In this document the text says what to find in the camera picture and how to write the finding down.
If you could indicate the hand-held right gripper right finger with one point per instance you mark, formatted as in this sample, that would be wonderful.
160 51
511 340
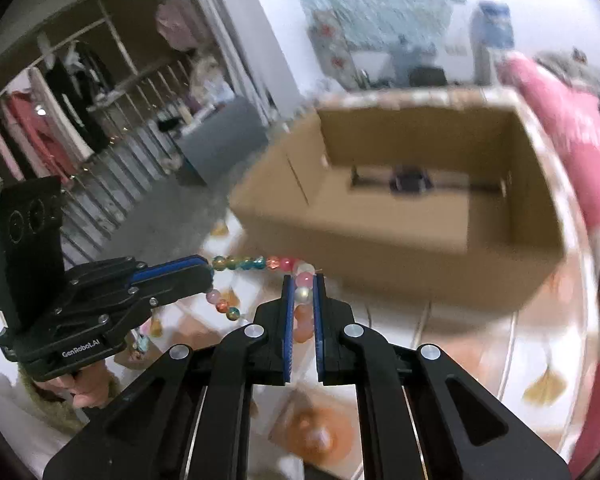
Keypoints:
321 340

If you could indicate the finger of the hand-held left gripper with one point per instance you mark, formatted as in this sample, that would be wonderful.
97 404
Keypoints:
175 290
170 266

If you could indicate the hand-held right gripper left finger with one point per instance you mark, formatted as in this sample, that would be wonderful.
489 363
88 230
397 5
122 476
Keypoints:
289 330

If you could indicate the brown cardboard box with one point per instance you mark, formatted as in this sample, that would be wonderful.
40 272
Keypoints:
380 255

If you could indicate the purple black smartwatch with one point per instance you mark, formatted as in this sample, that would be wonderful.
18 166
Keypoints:
407 180

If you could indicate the person's left forearm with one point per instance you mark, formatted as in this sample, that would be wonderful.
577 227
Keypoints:
20 420

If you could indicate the person's left hand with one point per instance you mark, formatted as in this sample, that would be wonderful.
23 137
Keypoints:
82 390

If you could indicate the metal railing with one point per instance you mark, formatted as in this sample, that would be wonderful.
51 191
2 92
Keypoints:
110 195

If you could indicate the red hanging garment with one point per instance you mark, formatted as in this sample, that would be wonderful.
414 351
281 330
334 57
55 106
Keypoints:
35 130

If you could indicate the grey storage bin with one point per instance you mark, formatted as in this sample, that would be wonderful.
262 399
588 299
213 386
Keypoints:
220 140

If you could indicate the black hanging garment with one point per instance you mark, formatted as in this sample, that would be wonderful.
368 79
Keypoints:
80 90

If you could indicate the pile of beige clothes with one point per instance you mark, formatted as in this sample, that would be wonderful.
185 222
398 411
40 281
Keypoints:
210 80

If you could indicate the pink hanging garment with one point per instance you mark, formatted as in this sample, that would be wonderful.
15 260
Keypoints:
180 20

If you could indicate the pink floral blanket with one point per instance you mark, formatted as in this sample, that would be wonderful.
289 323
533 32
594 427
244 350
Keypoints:
565 125

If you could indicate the teal floral cloth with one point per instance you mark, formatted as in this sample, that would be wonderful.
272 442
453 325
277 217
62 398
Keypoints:
380 5

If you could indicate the blue water jug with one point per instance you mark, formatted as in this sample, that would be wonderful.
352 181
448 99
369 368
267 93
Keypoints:
492 35

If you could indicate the grey plush cloth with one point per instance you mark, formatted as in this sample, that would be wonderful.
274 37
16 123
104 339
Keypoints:
565 67

